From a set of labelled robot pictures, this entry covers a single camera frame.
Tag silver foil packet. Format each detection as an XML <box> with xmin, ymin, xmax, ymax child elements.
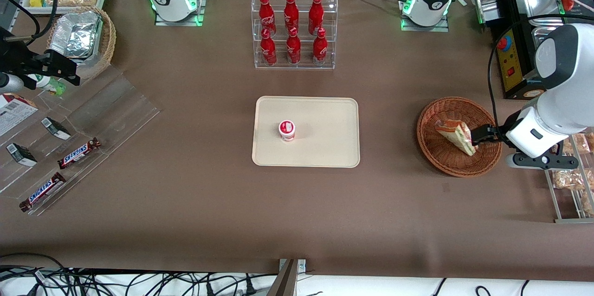
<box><xmin>49</xmin><ymin>11</ymin><xmax>103</xmax><ymax>59</ymax></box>

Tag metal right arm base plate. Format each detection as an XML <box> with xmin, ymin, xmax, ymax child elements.
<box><xmin>154</xmin><ymin>0</ymin><xmax>210</xmax><ymax>27</ymax></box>

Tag beige plastic tray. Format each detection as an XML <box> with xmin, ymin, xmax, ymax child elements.
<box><xmin>252</xmin><ymin>96</ymin><xmax>361</xmax><ymax>168</ymax></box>

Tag green white small bottle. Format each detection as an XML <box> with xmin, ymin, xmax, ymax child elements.
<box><xmin>27</xmin><ymin>74</ymin><xmax>66</xmax><ymax>97</ymax></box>

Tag silver metal box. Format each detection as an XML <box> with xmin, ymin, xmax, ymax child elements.
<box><xmin>473</xmin><ymin>0</ymin><xmax>500</xmax><ymax>26</ymax></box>

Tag tangled black floor cables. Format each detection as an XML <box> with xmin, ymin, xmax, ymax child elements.
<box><xmin>0</xmin><ymin>252</ymin><xmax>279</xmax><ymax>296</ymax></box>

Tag brown round wicker basket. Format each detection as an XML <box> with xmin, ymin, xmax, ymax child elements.
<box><xmin>416</xmin><ymin>96</ymin><xmax>504</xmax><ymax>178</ymax></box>

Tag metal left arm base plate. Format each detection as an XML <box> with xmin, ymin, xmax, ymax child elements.
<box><xmin>400</xmin><ymin>0</ymin><xmax>450</xmax><ymax>33</ymax></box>

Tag clear acrylic bottle rack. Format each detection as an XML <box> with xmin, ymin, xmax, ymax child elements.
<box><xmin>252</xmin><ymin>0</ymin><xmax>339</xmax><ymax>71</ymax></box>

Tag white barcode carton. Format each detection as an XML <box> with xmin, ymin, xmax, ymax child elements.
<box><xmin>0</xmin><ymin>93</ymin><xmax>39</xmax><ymax>137</ymax></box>

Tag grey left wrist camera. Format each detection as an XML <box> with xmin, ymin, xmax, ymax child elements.
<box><xmin>505</xmin><ymin>151</ymin><xmax>579</xmax><ymax>170</ymax></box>

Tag brown Snickers bar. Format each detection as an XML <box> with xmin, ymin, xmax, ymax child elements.
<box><xmin>57</xmin><ymin>137</ymin><xmax>102</xmax><ymax>170</ymax></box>
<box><xmin>19</xmin><ymin>172</ymin><xmax>67</xmax><ymax>213</ymax></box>

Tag silver wire rack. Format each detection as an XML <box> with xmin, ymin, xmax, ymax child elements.
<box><xmin>544</xmin><ymin>133</ymin><xmax>594</xmax><ymax>224</ymax></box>

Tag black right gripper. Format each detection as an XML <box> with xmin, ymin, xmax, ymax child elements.
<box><xmin>0</xmin><ymin>27</ymin><xmax>81</xmax><ymax>89</ymax></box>

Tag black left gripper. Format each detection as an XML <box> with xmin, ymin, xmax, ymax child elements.
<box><xmin>472</xmin><ymin>112</ymin><xmax>524</xmax><ymax>147</ymax></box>

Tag clear acrylic display stand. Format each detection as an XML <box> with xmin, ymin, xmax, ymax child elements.
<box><xmin>0</xmin><ymin>66</ymin><xmax>161</xmax><ymax>217</ymax></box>

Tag black yellow food warmer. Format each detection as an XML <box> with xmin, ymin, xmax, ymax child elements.
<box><xmin>485</xmin><ymin>0</ymin><xmax>594</xmax><ymax>100</ymax></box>

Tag red white yogurt cup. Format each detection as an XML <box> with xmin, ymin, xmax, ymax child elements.
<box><xmin>278</xmin><ymin>120</ymin><xmax>297</xmax><ymax>142</ymax></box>

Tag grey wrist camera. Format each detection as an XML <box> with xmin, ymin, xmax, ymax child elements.
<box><xmin>505</xmin><ymin>151</ymin><xmax>579</xmax><ymax>170</ymax></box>
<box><xmin>0</xmin><ymin>72</ymin><xmax>24</xmax><ymax>94</ymax></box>

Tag brown table cover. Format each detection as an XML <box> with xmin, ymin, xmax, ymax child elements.
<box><xmin>0</xmin><ymin>0</ymin><xmax>594</xmax><ymax>283</ymax></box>

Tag triangle sandwich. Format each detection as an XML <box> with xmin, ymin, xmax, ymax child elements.
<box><xmin>434</xmin><ymin>119</ymin><xmax>479</xmax><ymax>157</ymax></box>

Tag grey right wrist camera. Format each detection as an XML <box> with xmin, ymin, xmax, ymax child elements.
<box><xmin>0</xmin><ymin>72</ymin><xmax>24</xmax><ymax>94</ymax></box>

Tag small black white box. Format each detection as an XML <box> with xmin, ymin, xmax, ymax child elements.
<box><xmin>40</xmin><ymin>116</ymin><xmax>72</xmax><ymax>141</ymax></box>
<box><xmin>6</xmin><ymin>142</ymin><xmax>38</xmax><ymax>167</ymax></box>

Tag metal table bracket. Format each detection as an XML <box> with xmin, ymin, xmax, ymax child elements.
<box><xmin>268</xmin><ymin>258</ymin><xmax>307</xmax><ymax>296</ymax></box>

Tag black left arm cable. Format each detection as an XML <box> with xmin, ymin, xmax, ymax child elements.
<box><xmin>486</xmin><ymin>12</ymin><xmax>594</xmax><ymax>129</ymax></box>

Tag red cola bottle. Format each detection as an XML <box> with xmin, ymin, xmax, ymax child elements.
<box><xmin>308</xmin><ymin>0</ymin><xmax>324</xmax><ymax>36</ymax></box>
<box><xmin>312</xmin><ymin>28</ymin><xmax>329</xmax><ymax>65</ymax></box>
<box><xmin>284</xmin><ymin>0</ymin><xmax>300</xmax><ymax>32</ymax></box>
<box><xmin>259</xmin><ymin>28</ymin><xmax>278</xmax><ymax>66</ymax></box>
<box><xmin>286</xmin><ymin>26</ymin><xmax>302</xmax><ymax>65</ymax></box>
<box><xmin>258</xmin><ymin>0</ymin><xmax>277</xmax><ymax>37</ymax></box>

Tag tan wicker basket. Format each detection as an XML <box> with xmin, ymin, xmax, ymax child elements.
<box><xmin>46</xmin><ymin>6</ymin><xmax>117</xmax><ymax>81</ymax></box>

